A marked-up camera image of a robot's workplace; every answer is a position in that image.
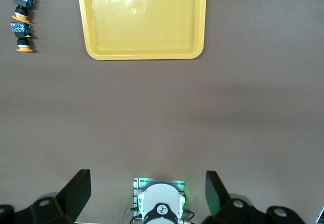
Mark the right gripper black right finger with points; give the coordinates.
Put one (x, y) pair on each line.
(217, 196)

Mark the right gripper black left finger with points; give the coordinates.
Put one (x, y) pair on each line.
(73, 191)

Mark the yellow push button green mark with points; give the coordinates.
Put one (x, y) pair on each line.
(21, 30)

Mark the blue push-button switch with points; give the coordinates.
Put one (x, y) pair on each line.
(24, 0)

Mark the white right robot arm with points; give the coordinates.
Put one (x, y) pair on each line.
(159, 196)

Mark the brown table cover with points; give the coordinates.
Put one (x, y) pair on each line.
(162, 107)

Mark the yellow plastic tray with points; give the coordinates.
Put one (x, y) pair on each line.
(144, 26)

